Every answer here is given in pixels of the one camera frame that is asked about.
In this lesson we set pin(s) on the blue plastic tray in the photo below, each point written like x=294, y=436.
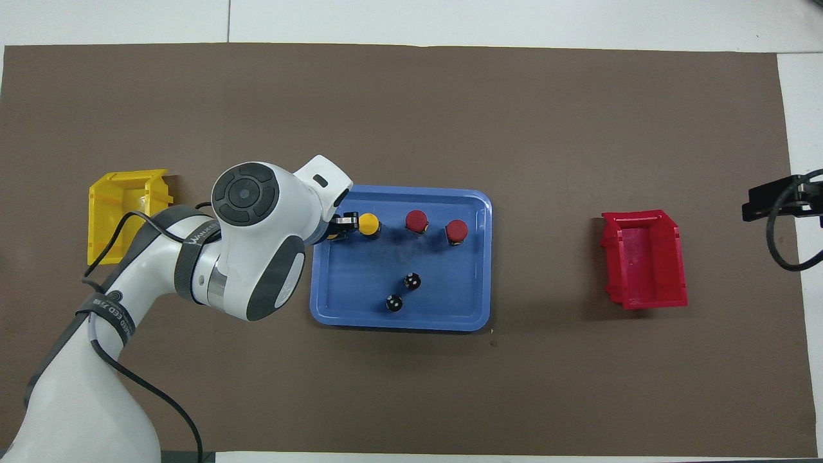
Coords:
x=450, y=302

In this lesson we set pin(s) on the red push button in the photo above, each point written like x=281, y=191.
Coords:
x=456, y=231
x=416, y=221

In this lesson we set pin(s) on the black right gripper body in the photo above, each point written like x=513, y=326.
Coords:
x=811, y=199

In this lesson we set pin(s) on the black cylinder part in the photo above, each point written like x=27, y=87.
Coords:
x=412, y=281
x=394, y=303

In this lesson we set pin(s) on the yellow plastic bin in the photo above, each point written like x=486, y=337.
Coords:
x=106, y=212

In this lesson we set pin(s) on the red plastic bin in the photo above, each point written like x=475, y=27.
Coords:
x=649, y=263

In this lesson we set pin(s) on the brown table mat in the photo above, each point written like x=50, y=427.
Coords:
x=514, y=116

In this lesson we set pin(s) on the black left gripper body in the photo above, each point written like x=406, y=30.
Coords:
x=328, y=226

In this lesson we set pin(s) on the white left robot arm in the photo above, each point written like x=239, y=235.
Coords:
x=77, y=399

